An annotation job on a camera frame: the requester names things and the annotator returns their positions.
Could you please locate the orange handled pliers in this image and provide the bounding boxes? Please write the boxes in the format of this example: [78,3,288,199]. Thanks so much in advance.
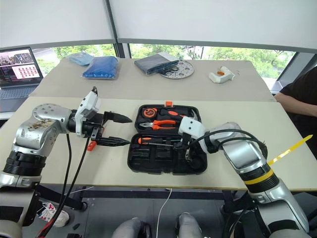
[139,119,181,131]

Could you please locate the black table frame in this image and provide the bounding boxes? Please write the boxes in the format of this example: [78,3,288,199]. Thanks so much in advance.
[34,184,251,215]

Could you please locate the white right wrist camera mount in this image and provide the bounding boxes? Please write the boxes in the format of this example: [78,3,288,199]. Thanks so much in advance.
[178,116,207,144]

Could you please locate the white holder with orange part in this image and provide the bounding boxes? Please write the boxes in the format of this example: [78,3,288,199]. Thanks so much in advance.
[209,66,236,84]

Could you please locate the dark grey flat package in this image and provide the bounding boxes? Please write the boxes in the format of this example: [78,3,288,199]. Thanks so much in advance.
[134,51,180,76]

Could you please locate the black plastic tool case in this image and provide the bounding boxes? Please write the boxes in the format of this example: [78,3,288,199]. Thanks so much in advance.
[127,100,209,176]

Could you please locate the grey window mullion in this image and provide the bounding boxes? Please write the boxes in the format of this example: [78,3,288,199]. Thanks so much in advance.
[103,0,132,59]

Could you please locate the white roller blind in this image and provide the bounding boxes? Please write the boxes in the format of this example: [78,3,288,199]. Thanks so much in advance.
[108,0,317,54]
[0,0,117,49]

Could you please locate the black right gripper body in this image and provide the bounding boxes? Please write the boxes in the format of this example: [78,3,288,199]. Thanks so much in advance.
[180,132,196,162]

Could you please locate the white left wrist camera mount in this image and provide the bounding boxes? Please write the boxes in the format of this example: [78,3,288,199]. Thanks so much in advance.
[74,90,102,137]

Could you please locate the orange handled screwdriver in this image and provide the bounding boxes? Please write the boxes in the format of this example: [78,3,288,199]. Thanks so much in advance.
[137,136,175,147]

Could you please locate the red cable connector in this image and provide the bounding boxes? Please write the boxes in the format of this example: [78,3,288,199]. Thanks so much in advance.
[36,219,54,238]

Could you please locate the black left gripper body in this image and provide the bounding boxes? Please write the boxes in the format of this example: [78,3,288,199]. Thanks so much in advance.
[81,112,108,142]

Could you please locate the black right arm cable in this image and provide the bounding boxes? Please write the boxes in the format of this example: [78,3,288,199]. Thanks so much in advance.
[187,128,268,161]

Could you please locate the white red item on floor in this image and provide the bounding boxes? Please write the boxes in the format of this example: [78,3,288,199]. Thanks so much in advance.
[37,201,70,228]

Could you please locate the grey rounded shape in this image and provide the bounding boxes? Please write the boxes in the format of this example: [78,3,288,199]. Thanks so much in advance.
[111,217,152,238]
[175,212,203,238]

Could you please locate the person in black shirt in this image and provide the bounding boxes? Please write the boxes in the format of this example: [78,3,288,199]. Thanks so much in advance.
[279,66,317,144]

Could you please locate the black orange tape measure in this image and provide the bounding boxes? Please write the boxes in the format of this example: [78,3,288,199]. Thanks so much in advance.
[142,107,159,119]

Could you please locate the yellow tape strip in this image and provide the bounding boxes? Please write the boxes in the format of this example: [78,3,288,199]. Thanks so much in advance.
[267,134,314,166]

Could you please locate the light blue plastic bag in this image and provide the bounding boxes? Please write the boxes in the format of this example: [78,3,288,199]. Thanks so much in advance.
[67,51,95,66]

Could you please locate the open grey laptop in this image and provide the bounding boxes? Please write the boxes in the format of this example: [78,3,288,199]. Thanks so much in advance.
[0,46,45,107]

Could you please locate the white hanging cable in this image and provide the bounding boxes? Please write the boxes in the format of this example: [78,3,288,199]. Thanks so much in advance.
[157,187,173,238]

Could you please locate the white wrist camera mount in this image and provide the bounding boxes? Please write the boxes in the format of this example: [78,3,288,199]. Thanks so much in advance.
[74,90,102,137]
[178,116,207,144]

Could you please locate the round perforated metal disc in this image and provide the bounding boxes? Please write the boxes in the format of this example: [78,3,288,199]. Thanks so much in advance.
[158,59,195,80]

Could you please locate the dark slanted window frame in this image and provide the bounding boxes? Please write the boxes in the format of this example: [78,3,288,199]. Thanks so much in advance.
[270,52,317,94]

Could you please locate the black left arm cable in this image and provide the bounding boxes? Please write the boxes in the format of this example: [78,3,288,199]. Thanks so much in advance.
[53,132,73,225]
[37,126,96,238]

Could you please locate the bag of blue parts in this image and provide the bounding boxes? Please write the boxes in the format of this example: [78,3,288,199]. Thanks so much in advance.
[81,56,120,81]

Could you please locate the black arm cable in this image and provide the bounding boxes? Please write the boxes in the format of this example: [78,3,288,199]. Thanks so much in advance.
[187,128,268,161]
[37,126,96,238]
[53,132,73,225]

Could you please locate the orange black handled hammer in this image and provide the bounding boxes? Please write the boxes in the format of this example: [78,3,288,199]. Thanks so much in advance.
[159,108,202,122]

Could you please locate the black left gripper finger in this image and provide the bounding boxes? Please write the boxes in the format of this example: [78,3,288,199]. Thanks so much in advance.
[96,136,131,147]
[104,112,133,124]

